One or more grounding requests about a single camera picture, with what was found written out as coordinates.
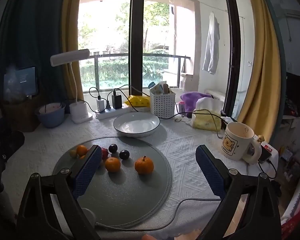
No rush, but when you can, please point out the white textured tablecloth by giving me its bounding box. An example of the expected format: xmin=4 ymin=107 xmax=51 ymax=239
xmin=0 ymin=110 xmax=278 ymax=240

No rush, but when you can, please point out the white round charger puck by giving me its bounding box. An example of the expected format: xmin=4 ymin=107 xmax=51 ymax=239
xmin=81 ymin=207 xmax=97 ymax=227

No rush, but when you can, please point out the yellow curtain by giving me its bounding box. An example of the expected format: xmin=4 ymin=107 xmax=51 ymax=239
xmin=62 ymin=0 xmax=85 ymax=101
xmin=236 ymin=0 xmax=286 ymax=145

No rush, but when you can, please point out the black charger plug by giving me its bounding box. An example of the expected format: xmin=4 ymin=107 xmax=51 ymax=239
xmin=112 ymin=94 xmax=122 ymax=109

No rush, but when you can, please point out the white mug with bear print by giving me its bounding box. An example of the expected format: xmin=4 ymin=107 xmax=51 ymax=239
xmin=221 ymin=122 xmax=262 ymax=164

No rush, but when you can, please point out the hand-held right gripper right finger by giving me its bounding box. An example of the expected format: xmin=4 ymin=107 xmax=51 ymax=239
xmin=195 ymin=144 xmax=283 ymax=240

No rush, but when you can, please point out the white power strip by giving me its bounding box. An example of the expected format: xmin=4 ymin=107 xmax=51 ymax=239
xmin=95 ymin=105 xmax=130 ymax=120

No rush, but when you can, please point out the red and white box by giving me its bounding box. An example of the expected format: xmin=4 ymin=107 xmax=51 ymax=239
xmin=261 ymin=141 xmax=278 ymax=156

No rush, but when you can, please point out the white desk lamp base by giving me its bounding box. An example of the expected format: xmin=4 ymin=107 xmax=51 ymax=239
xmin=50 ymin=49 xmax=93 ymax=124

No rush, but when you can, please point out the purple cloth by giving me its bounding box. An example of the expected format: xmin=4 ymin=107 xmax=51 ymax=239
xmin=180 ymin=92 xmax=213 ymax=117

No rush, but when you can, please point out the balcony railing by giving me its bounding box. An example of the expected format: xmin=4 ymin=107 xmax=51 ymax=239
xmin=79 ymin=54 xmax=192 ymax=90

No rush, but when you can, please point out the white deep plate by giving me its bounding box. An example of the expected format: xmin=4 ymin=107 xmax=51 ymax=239
xmin=113 ymin=112 xmax=161 ymax=138

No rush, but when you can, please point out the small printed carton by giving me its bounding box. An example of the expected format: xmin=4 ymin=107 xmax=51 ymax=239
xmin=154 ymin=81 xmax=167 ymax=94

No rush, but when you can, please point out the dark blue curtain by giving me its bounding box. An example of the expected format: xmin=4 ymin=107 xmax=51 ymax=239
xmin=0 ymin=0 xmax=73 ymax=105

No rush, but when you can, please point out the tablet screen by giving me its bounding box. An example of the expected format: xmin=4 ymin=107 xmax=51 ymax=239
xmin=4 ymin=66 xmax=39 ymax=98

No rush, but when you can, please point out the pink patterned bowl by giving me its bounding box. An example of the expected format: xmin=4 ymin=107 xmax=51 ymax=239
xmin=39 ymin=103 xmax=63 ymax=114

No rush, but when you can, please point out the black cable of white charger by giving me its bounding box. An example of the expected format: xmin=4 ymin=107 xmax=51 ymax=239
xmin=89 ymin=87 xmax=101 ymax=112

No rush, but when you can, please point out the hanging grey shirt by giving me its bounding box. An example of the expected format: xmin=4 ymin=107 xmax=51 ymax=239
xmin=202 ymin=12 xmax=220 ymax=75

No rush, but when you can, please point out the black power bank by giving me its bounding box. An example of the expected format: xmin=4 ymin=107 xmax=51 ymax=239
xmin=259 ymin=149 xmax=273 ymax=163

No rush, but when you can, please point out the cardboard box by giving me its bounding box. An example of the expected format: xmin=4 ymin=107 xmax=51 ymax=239
xmin=181 ymin=74 xmax=199 ymax=92

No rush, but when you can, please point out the white perforated basket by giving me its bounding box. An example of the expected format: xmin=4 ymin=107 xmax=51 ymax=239
xmin=149 ymin=89 xmax=177 ymax=118

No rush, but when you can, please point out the dark window post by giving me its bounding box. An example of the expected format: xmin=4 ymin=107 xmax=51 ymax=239
xmin=129 ymin=0 xmax=145 ymax=95

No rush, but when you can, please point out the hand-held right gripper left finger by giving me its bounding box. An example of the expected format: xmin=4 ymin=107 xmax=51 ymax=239
xmin=16 ymin=144 xmax=103 ymax=240

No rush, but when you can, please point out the yellow tissue pack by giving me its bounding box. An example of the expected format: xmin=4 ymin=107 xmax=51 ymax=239
xmin=191 ymin=97 xmax=224 ymax=131

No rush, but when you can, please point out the brown woven basket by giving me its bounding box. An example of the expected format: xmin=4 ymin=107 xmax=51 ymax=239
xmin=1 ymin=97 xmax=40 ymax=132

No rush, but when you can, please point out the dark sliding door frame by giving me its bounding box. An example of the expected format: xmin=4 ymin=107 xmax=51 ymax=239
xmin=221 ymin=0 xmax=242 ymax=120

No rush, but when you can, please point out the blue plastic bowl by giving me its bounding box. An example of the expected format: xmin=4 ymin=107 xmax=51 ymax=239
xmin=35 ymin=102 xmax=66 ymax=128

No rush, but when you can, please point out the grey round placemat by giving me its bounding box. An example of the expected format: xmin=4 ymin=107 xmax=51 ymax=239
xmin=52 ymin=137 xmax=172 ymax=229

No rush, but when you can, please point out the yellow snack packet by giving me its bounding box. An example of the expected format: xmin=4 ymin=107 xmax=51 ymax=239
xmin=125 ymin=95 xmax=151 ymax=108

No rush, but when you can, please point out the mandarin with stem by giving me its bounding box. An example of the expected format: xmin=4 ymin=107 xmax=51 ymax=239
xmin=134 ymin=156 xmax=154 ymax=175

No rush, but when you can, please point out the white charging cable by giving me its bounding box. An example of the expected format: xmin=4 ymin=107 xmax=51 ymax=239
xmin=95 ymin=199 xmax=222 ymax=230

